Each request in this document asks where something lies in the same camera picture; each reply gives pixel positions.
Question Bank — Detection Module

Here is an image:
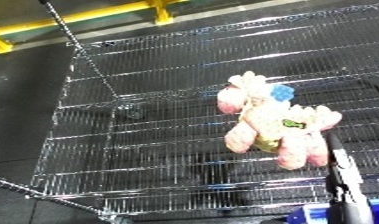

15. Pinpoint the pink soft toy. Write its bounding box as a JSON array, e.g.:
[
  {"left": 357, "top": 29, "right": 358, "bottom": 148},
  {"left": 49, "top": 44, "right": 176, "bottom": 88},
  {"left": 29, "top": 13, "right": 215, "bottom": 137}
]
[{"left": 215, "top": 70, "right": 344, "bottom": 171}]

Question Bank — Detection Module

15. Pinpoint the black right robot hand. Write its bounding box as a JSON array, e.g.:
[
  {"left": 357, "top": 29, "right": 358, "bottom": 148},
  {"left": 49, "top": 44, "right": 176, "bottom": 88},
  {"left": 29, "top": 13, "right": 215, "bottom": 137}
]
[{"left": 324, "top": 130, "right": 376, "bottom": 224}]

